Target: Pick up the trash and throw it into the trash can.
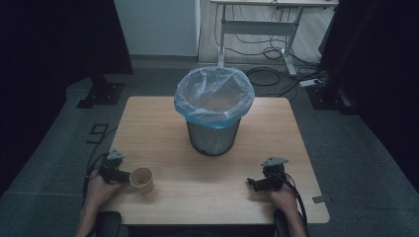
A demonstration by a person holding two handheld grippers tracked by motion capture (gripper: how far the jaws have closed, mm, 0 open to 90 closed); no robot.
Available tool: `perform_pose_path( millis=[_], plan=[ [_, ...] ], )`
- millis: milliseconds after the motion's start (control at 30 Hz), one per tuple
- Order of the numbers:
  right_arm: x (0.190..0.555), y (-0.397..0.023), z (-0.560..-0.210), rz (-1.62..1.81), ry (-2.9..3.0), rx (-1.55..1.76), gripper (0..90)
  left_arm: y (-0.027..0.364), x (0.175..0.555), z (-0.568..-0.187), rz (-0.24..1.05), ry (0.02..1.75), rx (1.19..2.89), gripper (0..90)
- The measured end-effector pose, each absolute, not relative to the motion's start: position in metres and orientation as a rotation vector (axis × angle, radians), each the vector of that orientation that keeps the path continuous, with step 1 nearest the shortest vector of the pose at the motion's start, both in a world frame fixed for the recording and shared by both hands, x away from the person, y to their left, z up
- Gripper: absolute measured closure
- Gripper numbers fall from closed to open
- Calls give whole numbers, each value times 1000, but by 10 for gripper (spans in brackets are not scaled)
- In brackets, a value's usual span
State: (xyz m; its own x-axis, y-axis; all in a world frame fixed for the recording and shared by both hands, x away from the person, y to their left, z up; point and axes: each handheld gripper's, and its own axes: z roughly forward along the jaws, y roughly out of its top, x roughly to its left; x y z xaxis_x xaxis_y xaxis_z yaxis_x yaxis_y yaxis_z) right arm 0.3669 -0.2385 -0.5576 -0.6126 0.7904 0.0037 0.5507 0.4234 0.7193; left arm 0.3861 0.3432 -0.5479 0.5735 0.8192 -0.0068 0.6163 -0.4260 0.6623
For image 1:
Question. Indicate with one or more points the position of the grey tape strip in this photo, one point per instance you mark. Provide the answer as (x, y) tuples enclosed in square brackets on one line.
[(321, 198)]

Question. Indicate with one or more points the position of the dark curtain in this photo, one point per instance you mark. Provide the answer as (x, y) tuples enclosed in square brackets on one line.
[(49, 42), (382, 65)]

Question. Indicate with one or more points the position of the person's right hand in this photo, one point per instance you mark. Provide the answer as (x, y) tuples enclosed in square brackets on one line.
[(283, 200)]

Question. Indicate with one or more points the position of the black chair armrest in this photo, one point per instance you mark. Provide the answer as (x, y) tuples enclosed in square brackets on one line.
[(108, 224)]

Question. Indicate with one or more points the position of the person's left hand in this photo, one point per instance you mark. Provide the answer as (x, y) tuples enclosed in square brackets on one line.
[(99, 191)]

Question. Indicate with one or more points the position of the black mesh trash bin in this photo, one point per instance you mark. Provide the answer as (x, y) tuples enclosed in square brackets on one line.
[(213, 140)]

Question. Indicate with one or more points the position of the brown paper cup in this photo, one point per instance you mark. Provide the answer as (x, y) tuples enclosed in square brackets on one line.
[(142, 179)]

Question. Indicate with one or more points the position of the white metal frame desk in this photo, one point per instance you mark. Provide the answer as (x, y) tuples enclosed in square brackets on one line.
[(260, 28)]

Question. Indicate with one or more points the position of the white cabinet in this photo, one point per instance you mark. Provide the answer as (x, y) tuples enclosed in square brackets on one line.
[(158, 26)]

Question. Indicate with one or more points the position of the black stand base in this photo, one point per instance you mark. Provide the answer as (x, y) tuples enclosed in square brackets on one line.
[(329, 97), (102, 94)]

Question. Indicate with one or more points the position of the white power strip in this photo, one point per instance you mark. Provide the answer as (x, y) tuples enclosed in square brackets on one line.
[(309, 82)]

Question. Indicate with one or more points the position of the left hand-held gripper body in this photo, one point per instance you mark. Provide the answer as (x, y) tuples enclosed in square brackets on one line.
[(110, 166)]

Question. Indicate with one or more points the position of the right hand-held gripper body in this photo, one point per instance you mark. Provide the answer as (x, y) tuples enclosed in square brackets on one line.
[(274, 176)]

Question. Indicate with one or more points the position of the blue plastic bin liner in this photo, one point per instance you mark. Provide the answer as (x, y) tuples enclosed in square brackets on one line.
[(214, 95)]

